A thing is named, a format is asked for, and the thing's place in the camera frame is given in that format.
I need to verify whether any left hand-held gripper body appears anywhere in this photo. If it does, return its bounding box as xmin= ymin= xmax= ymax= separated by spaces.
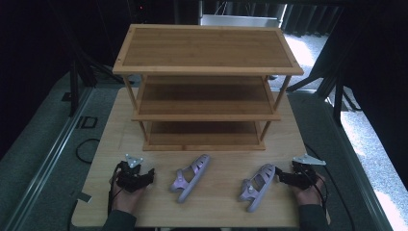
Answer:
xmin=115 ymin=153 xmax=147 ymax=193

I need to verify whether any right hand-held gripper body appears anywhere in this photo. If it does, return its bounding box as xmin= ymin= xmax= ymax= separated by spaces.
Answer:
xmin=286 ymin=154 xmax=327 ymax=190

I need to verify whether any purple sandal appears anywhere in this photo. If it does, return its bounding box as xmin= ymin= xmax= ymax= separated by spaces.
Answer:
xmin=237 ymin=163 xmax=277 ymax=214
xmin=168 ymin=153 xmax=212 ymax=204

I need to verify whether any wooden shoe rack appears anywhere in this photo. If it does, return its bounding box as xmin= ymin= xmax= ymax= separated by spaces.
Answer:
xmin=112 ymin=23 xmax=305 ymax=152

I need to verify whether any person's right hand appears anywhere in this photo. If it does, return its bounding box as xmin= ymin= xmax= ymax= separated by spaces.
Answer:
xmin=290 ymin=172 xmax=327 ymax=207

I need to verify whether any person's left hand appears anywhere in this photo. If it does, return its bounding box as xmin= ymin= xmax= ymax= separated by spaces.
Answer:
xmin=110 ymin=172 xmax=147 ymax=215

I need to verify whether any grey tape piece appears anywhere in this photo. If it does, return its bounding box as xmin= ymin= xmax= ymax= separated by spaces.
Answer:
xmin=76 ymin=192 xmax=93 ymax=204

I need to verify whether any black metal stand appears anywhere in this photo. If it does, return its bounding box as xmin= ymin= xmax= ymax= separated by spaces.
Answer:
xmin=286 ymin=62 xmax=363 ymax=125
xmin=68 ymin=60 xmax=98 ymax=117

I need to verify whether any dark curtain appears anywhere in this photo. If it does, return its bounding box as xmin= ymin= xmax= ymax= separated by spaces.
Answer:
xmin=281 ymin=4 xmax=342 ymax=37

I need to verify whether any silver metal box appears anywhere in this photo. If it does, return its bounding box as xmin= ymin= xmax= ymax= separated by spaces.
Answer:
xmin=198 ymin=13 xmax=280 ymax=29

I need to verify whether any left hand-held gripper cable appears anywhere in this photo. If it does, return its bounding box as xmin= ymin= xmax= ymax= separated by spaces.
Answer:
xmin=107 ymin=161 xmax=125 ymax=216

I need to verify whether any hand-held gripper cable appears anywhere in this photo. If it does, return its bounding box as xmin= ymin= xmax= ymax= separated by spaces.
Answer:
xmin=107 ymin=161 xmax=125 ymax=216
xmin=306 ymin=171 xmax=330 ymax=214

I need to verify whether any right hand-held gripper cable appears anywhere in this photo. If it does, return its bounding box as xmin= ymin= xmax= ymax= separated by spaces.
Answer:
xmin=306 ymin=171 xmax=330 ymax=214

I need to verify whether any long black floor cable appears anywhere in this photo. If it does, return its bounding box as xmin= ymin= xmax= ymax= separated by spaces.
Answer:
xmin=304 ymin=143 xmax=356 ymax=231

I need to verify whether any black looped floor cable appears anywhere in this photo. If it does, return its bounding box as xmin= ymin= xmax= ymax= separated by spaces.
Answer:
xmin=75 ymin=138 xmax=101 ymax=165

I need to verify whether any aluminium floor rail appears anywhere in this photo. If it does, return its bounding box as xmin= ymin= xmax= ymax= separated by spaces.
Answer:
xmin=320 ymin=95 xmax=396 ymax=231
xmin=2 ymin=86 xmax=94 ymax=231

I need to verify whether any black floor bracket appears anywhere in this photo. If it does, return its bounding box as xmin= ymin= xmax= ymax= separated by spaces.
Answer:
xmin=75 ymin=115 xmax=98 ymax=130

